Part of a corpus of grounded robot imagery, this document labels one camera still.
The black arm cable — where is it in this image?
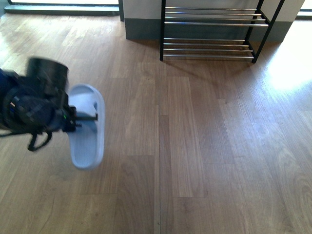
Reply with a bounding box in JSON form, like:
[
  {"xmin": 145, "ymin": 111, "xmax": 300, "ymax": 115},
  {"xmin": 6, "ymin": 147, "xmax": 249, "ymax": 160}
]
[{"xmin": 0, "ymin": 130, "xmax": 53, "ymax": 152}]

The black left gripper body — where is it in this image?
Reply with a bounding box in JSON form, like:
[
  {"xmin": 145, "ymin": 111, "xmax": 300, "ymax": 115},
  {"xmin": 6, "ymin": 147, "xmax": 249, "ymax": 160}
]
[{"xmin": 52, "ymin": 92, "xmax": 81, "ymax": 133}]

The black metal shoe rack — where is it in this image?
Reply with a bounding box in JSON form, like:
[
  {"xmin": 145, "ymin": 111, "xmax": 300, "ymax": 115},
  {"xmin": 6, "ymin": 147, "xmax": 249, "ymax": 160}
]
[{"xmin": 159, "ymin": 0, "xmax": 284, "ymax": 63}]

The white slide sandal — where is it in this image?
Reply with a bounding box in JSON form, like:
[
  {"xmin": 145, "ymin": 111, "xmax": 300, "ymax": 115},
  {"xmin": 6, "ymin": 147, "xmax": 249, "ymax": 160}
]
[{"xmin": 67, "ymin": 84, "xmax": 105, "ymax": 170}]

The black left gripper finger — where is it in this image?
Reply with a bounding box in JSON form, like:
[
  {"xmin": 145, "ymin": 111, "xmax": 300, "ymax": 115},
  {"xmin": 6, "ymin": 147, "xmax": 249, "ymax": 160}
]
[{"xmin": 75, "ymin": 113, "xmax": 98, "ymax": 121}]

